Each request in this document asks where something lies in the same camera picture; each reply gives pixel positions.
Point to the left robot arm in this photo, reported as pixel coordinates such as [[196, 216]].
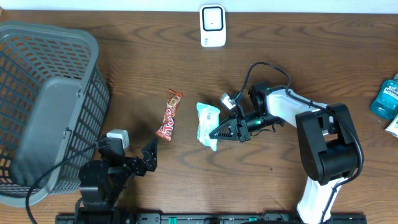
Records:
[[102, 181]]

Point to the blue mouthwash bottle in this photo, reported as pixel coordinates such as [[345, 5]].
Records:
[[385, 104]]

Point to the yellow snack bag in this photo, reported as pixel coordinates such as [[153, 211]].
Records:
[[393, 127]]

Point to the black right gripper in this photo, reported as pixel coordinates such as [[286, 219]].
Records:
[[237, 130]]

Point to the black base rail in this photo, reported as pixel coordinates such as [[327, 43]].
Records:
[[272, 217]]

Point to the red chocolate bar wrapper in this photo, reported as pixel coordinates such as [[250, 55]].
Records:
[[167, 127]]

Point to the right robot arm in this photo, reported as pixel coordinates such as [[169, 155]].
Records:
[[330, 151]]

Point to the white barcode scanner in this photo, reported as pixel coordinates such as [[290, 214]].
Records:
[[212, 26]]

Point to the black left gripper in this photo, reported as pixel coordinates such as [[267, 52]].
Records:
[[149, 162]]

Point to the light green tissue pack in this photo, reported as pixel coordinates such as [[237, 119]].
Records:
[[208, 121]]

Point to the grey plastic shopping basket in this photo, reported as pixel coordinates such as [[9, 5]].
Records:
[[53, 104]]

